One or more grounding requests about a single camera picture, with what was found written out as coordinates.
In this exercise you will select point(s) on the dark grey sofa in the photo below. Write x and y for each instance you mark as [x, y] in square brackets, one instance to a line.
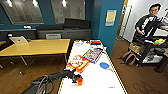
[63, 34]

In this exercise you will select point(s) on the interior glass window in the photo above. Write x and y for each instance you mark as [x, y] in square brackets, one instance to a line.
[23, 11]
[68, 10]

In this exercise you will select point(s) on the white open laptop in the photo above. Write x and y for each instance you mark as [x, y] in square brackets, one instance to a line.
[19, 40]

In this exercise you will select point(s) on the colourful snack box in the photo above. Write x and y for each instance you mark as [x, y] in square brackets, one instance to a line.
[95, 42]

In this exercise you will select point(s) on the shallow blue plastic bowl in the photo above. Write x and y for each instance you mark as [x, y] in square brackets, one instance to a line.
[104, 66]

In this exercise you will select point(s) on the orange wooden door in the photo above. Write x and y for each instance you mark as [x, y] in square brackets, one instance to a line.
[123, 20]

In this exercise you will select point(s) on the yellow framed pillar notice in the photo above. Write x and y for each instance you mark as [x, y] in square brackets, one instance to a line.
[111, 18]

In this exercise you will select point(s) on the purple colourful game box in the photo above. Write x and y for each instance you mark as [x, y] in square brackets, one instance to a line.
[93, 55]

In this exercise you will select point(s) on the black wheeled cart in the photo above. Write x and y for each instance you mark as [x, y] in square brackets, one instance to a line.
[151, 53]

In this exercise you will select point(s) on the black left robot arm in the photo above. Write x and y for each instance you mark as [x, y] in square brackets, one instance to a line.
[46, 81]

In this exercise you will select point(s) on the black office chair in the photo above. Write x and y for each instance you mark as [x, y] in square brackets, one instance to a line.
[10, 38]

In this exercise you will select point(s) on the person in dark shirt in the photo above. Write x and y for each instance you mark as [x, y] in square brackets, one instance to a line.
[145, 25]

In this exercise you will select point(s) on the long wooden office table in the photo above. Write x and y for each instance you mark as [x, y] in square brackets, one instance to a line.
[36, 46]

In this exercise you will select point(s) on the yellow green ball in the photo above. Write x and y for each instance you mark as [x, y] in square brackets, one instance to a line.
[159, 41]

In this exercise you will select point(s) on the small orange cup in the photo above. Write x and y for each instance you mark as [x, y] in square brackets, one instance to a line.
[80, 82]

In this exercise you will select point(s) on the orange board game box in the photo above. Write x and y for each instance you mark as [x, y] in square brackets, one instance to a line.
[79, 63]

